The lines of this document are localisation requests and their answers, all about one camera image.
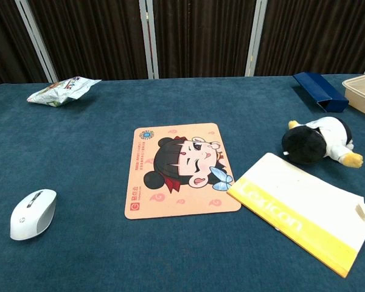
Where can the black white plush doll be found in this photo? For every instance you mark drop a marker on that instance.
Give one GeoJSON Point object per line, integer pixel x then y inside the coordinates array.
{"type": "Point", "coordinates": [307, 143]}

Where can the blue cardboard box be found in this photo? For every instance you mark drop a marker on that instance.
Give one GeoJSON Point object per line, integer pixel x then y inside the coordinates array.
{"type": "Point", "coordinates": [319, 89]}

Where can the yellow white Lexicon book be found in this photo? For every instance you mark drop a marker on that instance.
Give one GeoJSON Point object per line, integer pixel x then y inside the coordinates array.
{"type": "Point", "coordinates": [304, 200]}

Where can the beige plastic container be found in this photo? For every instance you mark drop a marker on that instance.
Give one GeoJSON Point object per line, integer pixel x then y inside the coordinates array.
{"type": "Point", "coordinates": [363, 94]}

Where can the blue table cloth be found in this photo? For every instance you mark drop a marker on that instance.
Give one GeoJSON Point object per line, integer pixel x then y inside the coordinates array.
{"type": "Point", "coordinates": [79, 152]}

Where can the green white snack bag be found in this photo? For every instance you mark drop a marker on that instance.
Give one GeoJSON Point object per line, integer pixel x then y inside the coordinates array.
{"type": "Point", "coordinates": [61, 92]}

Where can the white computer mouse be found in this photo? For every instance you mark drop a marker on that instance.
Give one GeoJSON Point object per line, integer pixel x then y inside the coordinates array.
{"type": "Point", "coordinates": [25, 219]}

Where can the orange cartoon mouse pad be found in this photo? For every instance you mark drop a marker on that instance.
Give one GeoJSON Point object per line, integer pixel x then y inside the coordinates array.
{"type": "Point", "coordinates": [176, 182]}

